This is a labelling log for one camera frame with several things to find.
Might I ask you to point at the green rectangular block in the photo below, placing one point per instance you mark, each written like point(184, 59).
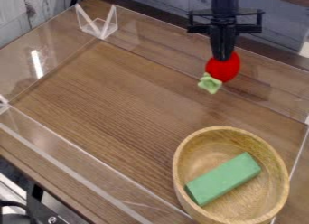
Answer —
point(223, 179)

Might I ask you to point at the wooden bowl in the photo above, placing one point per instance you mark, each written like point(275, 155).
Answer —
point(256, 201)

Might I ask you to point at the red plush strawberry toy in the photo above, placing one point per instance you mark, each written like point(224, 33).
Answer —
point(220, 72)

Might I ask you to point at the black table leg bracket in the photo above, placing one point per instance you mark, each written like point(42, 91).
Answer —
point(46, 209)

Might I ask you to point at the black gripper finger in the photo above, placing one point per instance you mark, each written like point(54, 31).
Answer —
point(216, 41)
point(229, 41)

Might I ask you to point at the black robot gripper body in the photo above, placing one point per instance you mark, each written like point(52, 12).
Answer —
point(223, 16)

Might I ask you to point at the clear acrylic tray wall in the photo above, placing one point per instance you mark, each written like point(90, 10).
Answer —
point(101, 193)

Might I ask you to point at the clear acrylic corner bracket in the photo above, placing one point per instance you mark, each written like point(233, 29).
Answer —
point(98, 27)

